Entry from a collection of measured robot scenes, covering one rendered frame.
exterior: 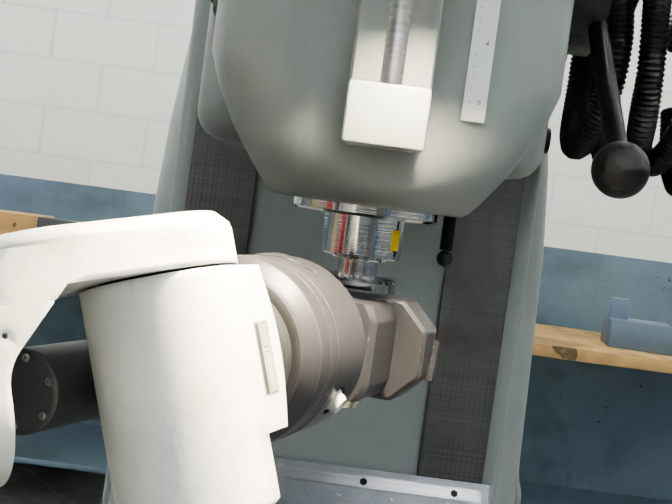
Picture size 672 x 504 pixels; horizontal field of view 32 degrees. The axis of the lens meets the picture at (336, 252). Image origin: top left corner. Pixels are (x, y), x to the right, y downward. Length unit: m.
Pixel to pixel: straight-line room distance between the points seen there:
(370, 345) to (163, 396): 0.17
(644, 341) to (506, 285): 3.37
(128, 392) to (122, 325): 0.03
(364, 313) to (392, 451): 0.51
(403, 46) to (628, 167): 0.13
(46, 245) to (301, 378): 0.14
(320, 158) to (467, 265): 0.48
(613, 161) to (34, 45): 4.55
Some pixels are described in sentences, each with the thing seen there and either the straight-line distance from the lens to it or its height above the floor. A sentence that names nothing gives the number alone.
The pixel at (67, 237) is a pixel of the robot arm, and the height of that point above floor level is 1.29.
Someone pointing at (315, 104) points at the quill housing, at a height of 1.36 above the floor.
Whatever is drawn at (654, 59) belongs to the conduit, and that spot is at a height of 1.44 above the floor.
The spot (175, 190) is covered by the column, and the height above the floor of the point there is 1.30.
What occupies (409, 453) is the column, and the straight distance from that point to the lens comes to 1.09.
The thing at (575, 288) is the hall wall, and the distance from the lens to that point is 5.00.
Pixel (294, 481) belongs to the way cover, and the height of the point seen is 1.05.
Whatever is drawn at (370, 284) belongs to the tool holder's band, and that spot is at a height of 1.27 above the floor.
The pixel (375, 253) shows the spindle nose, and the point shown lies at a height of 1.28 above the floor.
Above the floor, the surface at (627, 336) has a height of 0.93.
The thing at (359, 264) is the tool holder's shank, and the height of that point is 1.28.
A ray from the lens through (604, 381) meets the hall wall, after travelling 5.07.
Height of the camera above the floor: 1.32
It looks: 3 degrees down
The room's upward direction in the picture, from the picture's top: 8 degrees clockwise
